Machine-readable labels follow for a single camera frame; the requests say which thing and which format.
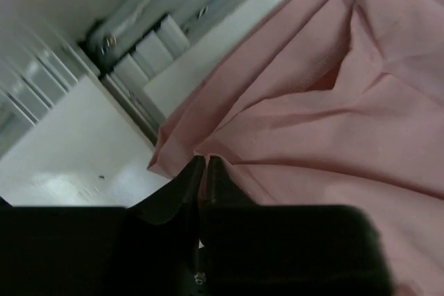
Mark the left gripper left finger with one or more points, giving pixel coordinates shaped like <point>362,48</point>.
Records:
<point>147,249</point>

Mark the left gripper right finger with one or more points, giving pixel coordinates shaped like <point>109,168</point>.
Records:
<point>253,249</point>

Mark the pink trousers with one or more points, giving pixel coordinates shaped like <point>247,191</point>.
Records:
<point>333,101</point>

